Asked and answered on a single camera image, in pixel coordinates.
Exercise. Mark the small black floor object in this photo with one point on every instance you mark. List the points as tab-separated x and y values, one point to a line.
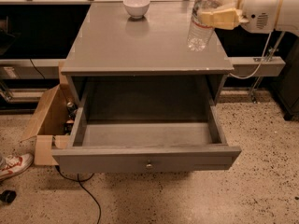
8	196

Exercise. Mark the clear plastic water bottle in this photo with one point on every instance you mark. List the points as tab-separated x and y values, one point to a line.
200	33

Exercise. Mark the white and red sneaker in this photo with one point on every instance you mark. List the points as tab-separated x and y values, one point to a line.
14	165

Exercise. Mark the brown cardboard box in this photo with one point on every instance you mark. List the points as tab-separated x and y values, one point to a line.
46	125

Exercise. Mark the cans inside cardboard box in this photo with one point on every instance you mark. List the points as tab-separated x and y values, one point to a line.
72	112

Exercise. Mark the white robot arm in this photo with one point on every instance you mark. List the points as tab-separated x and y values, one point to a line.
287	18

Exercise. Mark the grey wooden cabinet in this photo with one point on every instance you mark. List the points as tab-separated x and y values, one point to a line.
125	70

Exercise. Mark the white ceramic bowl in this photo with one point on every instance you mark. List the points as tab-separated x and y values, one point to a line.
136	8

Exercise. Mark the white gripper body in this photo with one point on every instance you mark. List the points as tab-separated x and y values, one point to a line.
260	8

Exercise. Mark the grey open top drawer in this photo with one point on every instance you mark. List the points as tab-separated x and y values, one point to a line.
146	154

